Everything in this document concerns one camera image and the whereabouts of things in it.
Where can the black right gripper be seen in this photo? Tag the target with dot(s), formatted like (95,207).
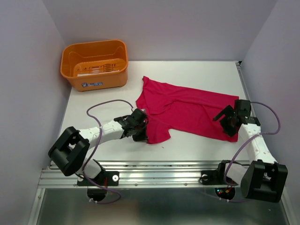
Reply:
(230,131)

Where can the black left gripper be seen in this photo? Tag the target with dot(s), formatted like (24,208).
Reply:
(143,137)

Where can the red t-shirt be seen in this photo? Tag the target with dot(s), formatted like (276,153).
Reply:
(184,109)

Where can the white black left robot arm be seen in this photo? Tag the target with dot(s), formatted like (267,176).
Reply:
(70,150)

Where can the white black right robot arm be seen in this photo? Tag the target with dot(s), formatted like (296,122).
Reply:
(252,168)

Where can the orange plastic basket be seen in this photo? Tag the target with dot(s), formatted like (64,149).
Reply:
(95,65)

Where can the aluminium rail frame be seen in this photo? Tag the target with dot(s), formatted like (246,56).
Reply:
(159,183)

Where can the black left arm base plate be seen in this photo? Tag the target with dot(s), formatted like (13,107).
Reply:
(106,178)

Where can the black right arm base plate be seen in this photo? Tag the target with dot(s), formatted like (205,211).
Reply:
(215,177)

